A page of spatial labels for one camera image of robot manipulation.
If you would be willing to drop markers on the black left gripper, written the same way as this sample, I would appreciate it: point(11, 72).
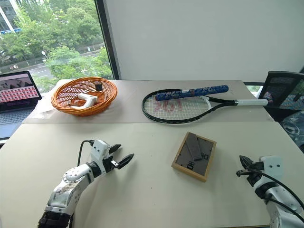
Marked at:
point(110, 164)

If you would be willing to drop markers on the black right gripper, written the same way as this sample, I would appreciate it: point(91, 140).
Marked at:
point(255, 172)

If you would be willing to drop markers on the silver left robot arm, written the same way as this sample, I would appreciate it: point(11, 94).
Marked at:
point(71, 180)

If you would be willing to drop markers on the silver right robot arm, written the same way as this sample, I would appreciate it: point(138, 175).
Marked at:
point(280, 204)

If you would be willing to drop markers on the open laptop computer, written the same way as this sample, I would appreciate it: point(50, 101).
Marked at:
point(16, 111)

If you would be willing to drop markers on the white handheld device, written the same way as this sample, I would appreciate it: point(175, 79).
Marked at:
point(86, 99)

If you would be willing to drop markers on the orange wicker basket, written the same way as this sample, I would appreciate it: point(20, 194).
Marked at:
point(71, 109)

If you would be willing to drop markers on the small black block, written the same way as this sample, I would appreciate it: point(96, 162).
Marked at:
point(98, 87)

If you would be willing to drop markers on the black white tennis racket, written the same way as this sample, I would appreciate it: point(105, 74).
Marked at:
point(175, 108)

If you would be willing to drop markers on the black mesh office chair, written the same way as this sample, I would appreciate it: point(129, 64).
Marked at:
point(282, 95)

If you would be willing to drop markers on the white paper sheet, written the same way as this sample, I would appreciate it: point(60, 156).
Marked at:
point(45, 111)

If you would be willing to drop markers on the blue patterned tube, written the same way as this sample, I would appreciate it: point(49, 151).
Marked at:
point(190, 93)

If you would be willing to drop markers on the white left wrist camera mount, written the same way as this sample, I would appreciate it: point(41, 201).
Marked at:
point(99, 152)

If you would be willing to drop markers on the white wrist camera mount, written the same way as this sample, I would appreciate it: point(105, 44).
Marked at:
point(272, 166)
point(99, 152)

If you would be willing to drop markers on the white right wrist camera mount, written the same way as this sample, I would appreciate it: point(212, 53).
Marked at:
point(272, 166)

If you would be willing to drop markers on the wooden picture frame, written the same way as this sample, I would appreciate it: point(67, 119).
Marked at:
point(193, 158)

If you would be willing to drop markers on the black window frame post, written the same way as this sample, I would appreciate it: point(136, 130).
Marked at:
point(109, 40)

